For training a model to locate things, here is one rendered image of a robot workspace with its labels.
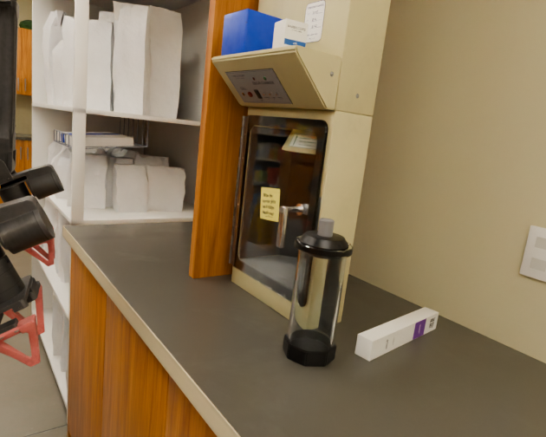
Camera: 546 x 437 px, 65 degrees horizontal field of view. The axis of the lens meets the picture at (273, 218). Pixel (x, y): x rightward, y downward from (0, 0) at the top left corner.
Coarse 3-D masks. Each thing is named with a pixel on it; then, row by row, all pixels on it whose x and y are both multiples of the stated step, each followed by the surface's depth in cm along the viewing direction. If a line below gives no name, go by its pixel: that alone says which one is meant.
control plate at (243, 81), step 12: (228, 72) 99; (240, 72) 95; (252, 72) 92; (264, 72) 88; (240, 84) 100; (252, 84) 96; (264, 84) 92; (276, 84) 89; (252, 96) 100; (264, 96) 96; (276, 96) 92; (288, 96) 89
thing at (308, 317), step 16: (304, 256) 77; (320, 256) 75; (304, 272) 78; (320, 272) 76; (336, 272) 77; (304, 288) 78; (320, 288) 77; (336, 288) 78; (304, 304) 78; (320, 304) 78; (336, 304) 79; (304, 320) 79; (320, 320) 78; (336, 320) 81; (288, 336) 82; (304, 336) 79; (320, 336) 79
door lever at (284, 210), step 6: (300, 204) 92; (282, 210) 89; (288, 210) 89; (294, 210) 91; (300, 210) 92; (282, 216) 89; (288, 216) 90; (282, 222) 89; (282, 228) 90; (282, 234) 90; (276, 240) 91; (282, 240) 90; (276, 246) 91; (282, 246) 91
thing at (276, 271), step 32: (256, 128) 105; (288, 128) 95; (320, 128) 86; (256, 160) 105; (288, 160) 95; (320, 160) 87; (256, 192) 106; (288, 192) 96; (256, 224) 106; (288, 224) 96; (256, 256) 107; (288, 256) 96; (288, 288) 96
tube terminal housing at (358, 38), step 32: (288, 0) 96; (352, 0) 81; (384, 0) 86; (352, 32) 83; (384, 32) 88; (352, 64) 85; (352, 96) 87; (352, 128) 89; (352, 160) 91; (320, 192) 89; (352, 192) 93; (352, 224) 95; (256, 288) 109
